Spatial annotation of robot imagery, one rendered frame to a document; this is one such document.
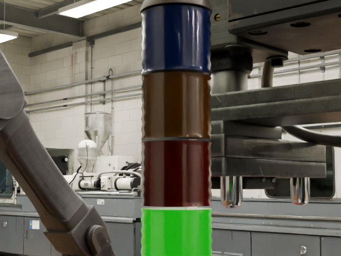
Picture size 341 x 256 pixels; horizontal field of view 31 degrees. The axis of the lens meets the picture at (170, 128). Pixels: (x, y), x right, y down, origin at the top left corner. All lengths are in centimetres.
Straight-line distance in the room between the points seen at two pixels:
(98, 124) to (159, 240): 880
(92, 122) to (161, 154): 882
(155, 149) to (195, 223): 4
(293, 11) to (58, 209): 54
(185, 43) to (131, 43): 1051
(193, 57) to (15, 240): 939
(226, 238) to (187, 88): 618
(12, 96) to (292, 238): 524
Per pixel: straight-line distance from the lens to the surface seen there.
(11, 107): 87
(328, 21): 53
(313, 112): 53
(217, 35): 59
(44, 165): 93
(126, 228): 760
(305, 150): 65
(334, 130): 577
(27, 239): 942
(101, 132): 912
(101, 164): 894
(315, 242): 585
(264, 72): 70
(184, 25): 32
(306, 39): 59
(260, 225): 620
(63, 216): 94
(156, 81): 32
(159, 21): 33
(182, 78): 32
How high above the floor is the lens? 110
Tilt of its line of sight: 5 degrees up
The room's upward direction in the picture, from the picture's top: straight up
